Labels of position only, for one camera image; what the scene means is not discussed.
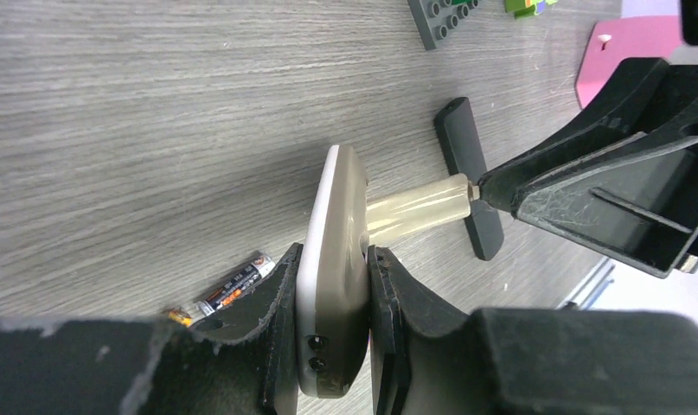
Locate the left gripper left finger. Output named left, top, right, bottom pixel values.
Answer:
left=199, top=243, right=303, bottom=414

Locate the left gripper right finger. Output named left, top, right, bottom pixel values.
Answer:
left=368, top=246, right=472, bottom=414

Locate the beige remote control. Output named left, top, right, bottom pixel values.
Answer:
left=295, top=145, right=370, bottom=399

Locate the beige battery cover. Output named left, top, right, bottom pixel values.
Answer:
left=366, top=174, right=481, bottom=246

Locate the pink metronome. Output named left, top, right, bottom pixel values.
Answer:
left=575, top=15, right=683, bottom=108

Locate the black battery lower right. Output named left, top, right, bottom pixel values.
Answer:
left=195, top=252, right=276, bottom=316

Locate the black battery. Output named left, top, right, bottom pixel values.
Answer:
left=195, top=252, right=276, bottom=316
left=164, top=308, right=195, bottom=327

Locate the black remote control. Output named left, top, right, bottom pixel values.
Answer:
left=433, top=97, right=504, bottom=261

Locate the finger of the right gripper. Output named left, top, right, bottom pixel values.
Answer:
left=478, top=58, right=698, bottom=214
left=513, top=144, right=698, bottom=278

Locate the green owl toy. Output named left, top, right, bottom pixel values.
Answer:
left=503, top=0, right=557, bottom=20

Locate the black battery lower left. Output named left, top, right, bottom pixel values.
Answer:
left=164, top=308, right=195, bottom=327

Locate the grey lego baseplate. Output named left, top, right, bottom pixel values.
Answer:
left=407, top=0, right=480, bottom=51

